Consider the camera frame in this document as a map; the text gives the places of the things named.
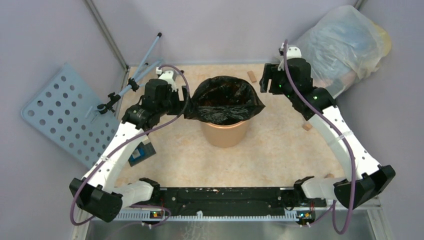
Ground black trash bag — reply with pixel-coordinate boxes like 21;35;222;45
184;75;265;126

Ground orange plastic trash bin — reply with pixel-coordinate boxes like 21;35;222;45
200;120;251;148

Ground large translucent trash bag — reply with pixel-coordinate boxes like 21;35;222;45
294;5;392;99

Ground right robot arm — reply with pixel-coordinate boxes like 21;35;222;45
259;58;396;209

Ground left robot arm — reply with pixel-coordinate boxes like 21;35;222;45
69;78;190;226

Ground flat wooden block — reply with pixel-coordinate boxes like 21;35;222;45
247;70;257;83

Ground light blue tripod stand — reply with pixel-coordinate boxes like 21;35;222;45
96;32;163;115

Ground dark grey flat plate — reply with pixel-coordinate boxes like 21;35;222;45
128;140;157;167

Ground wooden cube block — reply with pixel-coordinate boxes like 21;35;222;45
302;122;313;131

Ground blue clamp block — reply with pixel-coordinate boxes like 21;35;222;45
131;148;145;162

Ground light blue perforated board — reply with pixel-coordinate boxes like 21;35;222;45
21;63;120;169

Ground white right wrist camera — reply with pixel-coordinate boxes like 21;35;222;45
276;45;302;71

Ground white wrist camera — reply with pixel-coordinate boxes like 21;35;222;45
155;67;177;92
276;45;302;71

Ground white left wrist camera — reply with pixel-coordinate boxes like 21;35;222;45
155;67;177;92

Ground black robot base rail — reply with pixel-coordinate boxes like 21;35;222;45
140;180;327;217

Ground white cable comb strip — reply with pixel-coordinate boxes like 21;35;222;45
114;209;299;222

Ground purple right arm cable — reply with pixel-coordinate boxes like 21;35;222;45
283;39;358;235

